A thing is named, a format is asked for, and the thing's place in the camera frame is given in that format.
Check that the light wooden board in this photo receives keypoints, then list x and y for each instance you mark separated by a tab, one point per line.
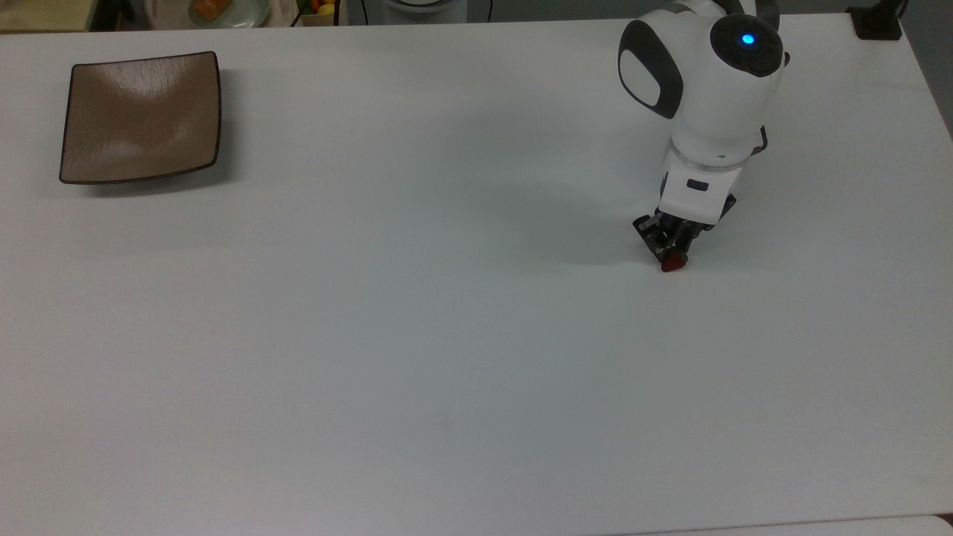
45	15

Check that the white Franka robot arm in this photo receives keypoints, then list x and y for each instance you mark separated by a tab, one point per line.
707	82

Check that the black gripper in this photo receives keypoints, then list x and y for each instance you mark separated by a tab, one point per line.
724	208

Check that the black table clamp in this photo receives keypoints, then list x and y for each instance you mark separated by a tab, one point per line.
878	22

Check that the brown square ceramic plate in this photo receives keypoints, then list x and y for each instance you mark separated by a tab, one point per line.
141	117

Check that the white plate with food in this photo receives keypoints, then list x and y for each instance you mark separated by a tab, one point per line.
227	11

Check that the box of toy fruit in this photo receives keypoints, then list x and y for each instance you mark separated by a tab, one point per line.
325	9

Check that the red strawberry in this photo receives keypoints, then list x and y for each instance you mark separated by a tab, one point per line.
674	263

